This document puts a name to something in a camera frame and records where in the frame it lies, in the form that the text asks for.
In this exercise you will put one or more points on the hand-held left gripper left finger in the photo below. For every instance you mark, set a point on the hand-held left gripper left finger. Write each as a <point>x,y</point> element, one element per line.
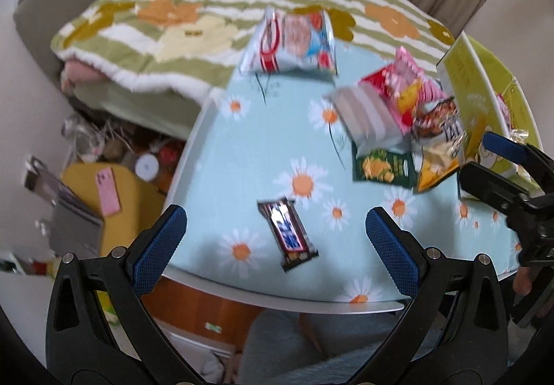
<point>160,246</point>

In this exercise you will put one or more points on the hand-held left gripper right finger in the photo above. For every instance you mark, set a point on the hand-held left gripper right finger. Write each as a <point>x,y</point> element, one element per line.
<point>389,255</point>

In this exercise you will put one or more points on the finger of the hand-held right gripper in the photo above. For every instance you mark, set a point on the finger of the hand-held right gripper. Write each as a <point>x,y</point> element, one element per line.
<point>480,181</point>
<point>497,142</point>

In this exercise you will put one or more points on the small pink white snack packet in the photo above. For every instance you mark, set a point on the small pink white snack packet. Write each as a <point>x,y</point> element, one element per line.
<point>504,108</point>

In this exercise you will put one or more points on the brown and yellow snack packet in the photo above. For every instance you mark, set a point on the brown and yellow snack packet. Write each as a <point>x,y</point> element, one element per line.
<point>433,168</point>

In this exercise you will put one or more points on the yellow-green cardboard box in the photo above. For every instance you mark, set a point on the yellow-green cardboard box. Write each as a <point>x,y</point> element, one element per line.
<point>465,77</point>

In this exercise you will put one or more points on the green snack packet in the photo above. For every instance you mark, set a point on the green snack packet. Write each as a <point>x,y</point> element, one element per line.
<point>381,168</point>

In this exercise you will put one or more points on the dark chocolate bar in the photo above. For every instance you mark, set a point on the dark chocolate bar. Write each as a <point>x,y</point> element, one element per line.
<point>288,233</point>

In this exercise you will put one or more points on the pink striped snack packet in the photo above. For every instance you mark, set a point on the pink striped snack packet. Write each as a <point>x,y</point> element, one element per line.
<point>409,62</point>

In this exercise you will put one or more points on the white red blue snack packet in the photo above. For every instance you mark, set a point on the white red blue snack packet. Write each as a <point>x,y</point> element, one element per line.
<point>290,43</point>

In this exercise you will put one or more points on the person's right hand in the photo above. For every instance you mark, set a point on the person's right hand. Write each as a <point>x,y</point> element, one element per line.
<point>522,281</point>

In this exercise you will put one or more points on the yellow stool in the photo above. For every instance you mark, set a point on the yellow stool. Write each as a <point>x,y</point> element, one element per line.
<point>134,199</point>

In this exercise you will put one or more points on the pink phone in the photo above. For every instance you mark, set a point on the pink phone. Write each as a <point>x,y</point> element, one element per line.
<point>108,190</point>

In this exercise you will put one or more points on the brown wooden panel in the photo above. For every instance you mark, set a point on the brown wooden panel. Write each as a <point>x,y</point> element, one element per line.
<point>194,315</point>

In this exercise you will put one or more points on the white round lid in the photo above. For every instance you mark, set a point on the white round lid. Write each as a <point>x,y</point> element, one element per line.
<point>147,167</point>

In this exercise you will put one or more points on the open laptop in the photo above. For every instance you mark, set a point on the open laptop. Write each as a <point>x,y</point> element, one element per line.
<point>73,225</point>

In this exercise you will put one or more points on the white storage box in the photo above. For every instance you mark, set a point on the white storage box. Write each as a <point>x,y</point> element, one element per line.
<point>194,344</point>

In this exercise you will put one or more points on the pile of clutter bags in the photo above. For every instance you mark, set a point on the pile of clutter bags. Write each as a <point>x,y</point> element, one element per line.
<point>99,138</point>

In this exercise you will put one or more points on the person's grey trousers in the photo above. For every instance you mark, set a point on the person's grey trousers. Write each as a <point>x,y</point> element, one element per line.
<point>281,346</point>

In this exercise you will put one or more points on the light blue daisy tablecloth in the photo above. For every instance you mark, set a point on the light blue daisy tablecloth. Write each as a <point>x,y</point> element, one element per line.
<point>259,142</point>

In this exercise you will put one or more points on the green bed sheet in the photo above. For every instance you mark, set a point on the green bed sheet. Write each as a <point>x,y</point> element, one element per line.
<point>130,103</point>

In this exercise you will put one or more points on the pink pillow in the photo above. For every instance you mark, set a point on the pink pillow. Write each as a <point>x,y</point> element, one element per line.
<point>78,73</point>

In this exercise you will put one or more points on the green striped floral blanket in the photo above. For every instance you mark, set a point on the green striped floral blanket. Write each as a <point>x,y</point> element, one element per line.
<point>173,21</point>

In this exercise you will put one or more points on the grey padded headboard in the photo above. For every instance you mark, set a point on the grey padded headboard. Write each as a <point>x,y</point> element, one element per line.
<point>43,21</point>

